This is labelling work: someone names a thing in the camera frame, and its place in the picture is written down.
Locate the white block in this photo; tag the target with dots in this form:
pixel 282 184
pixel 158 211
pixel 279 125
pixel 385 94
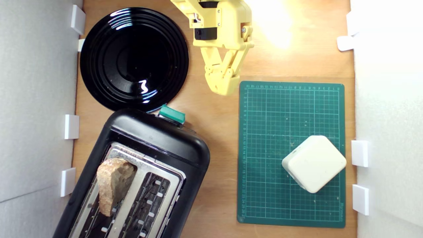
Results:
pixel 314 163

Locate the green toaster lever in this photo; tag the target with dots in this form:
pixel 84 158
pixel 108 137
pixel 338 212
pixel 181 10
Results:
pixel 172 114

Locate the black two-slot toaster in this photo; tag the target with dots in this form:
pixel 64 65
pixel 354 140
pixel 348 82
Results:
pixel 155 138

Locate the green cutting mat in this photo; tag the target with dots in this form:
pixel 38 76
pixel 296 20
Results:
pixel 271 132

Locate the brown bread slice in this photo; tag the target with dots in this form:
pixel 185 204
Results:
pixel 114 181

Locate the white wall clip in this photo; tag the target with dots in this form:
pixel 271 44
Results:
pixel 361 199
pixel 78 19
pixel 350 23
pixel 345 43
pixel 71 126
pixel 359 153
pixel 81 44
pixel 68 181

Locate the wrist camera on yellow plate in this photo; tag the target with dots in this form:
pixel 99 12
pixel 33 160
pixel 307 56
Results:
pixel 183 5

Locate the black plate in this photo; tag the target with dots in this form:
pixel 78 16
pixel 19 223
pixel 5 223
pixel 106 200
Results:
pixel 132 59

